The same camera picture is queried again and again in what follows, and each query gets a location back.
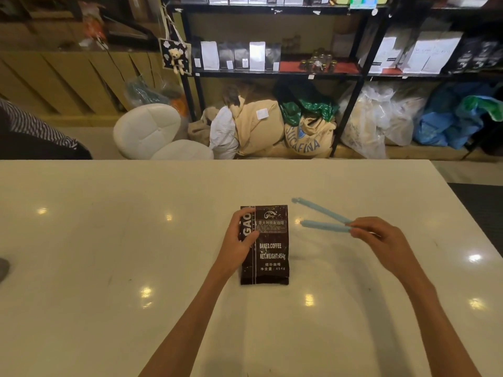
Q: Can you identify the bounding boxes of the red shelf mat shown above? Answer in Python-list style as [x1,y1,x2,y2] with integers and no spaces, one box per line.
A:
[279,60,361,75]

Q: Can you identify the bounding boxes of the light green plastic bag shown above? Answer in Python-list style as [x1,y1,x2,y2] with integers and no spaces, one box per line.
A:
[455,95,503,123]

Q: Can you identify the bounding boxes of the printed burlap coffee sack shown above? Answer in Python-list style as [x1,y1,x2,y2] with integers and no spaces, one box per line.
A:
[283,113,337,158]

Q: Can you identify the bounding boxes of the row of black printed bags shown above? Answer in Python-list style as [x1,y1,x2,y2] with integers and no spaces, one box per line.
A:
[451,36,503,74]

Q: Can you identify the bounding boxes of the clear plastic bag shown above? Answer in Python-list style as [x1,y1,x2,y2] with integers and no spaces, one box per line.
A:
[124,75,186,111]

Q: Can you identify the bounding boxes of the light blue bag clip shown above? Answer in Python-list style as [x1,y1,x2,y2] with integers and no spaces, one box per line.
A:
[291,197,382,237]

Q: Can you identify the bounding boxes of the large white paper bag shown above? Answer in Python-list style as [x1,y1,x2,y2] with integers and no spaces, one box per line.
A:
[400,30,465,74]
[369,26,414,74]

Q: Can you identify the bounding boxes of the dark green plastic bag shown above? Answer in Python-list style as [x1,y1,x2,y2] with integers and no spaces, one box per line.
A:
[274,79,340,127]

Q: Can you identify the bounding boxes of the cluster of glass jars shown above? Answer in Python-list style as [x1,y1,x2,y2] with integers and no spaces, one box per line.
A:
[300,48,338,74]

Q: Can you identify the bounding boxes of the person's left hand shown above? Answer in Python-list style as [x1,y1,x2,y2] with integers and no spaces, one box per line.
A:
[213,209,260,278]

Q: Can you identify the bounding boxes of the white woven sack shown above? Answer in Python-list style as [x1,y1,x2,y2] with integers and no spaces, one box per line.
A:
[209,105,240,160]

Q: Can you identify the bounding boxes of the beige cloth sack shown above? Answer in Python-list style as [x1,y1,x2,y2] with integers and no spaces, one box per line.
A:
[229,96,286,157]

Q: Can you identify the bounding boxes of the white padded chair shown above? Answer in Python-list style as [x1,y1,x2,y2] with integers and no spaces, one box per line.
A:
[113,103,215,161]

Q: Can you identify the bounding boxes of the clear plastic bags pile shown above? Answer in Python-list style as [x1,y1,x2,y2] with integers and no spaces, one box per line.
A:
[339,81,430,160]

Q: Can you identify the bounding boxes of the teddy bear hanging card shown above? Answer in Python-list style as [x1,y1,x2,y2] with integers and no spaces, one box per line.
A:
[158,38,192,76]

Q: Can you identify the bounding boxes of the dark grey coffee pouch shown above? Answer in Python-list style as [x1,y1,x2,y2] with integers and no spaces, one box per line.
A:
[264,43,282,71]
[218,42,236,70]
[234,42,251,70]

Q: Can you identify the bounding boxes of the person's right forearm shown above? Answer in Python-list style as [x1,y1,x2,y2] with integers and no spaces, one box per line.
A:
[396,263,483,377]

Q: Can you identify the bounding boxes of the brown burlap sack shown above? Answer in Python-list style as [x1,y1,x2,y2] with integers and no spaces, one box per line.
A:
[187,106,221,146]

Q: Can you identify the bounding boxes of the white coffee pouch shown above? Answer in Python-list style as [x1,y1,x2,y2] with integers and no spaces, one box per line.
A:
[200,41,220,71]
[249,41,266,72]

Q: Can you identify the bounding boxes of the wooden panelled counter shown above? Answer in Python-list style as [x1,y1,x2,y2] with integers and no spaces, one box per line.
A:
[0,50,186,127]

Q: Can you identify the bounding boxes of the dark brown coffee bag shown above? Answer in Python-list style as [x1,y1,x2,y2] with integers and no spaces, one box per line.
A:
[239,205,291,286]

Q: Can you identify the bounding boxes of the person's left forearm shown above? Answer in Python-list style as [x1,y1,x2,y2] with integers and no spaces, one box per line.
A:
[138,266,233,377]

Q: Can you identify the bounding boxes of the black metal shelf rack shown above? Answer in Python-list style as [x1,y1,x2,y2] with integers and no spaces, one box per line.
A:
[161,0,503,158]

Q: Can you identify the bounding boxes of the person's right hand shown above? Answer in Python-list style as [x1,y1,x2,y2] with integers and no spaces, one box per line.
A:
[347,216,418,286]

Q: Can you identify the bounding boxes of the blue plastic bag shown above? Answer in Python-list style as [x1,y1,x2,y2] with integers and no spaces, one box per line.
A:
[412,81,503,150]

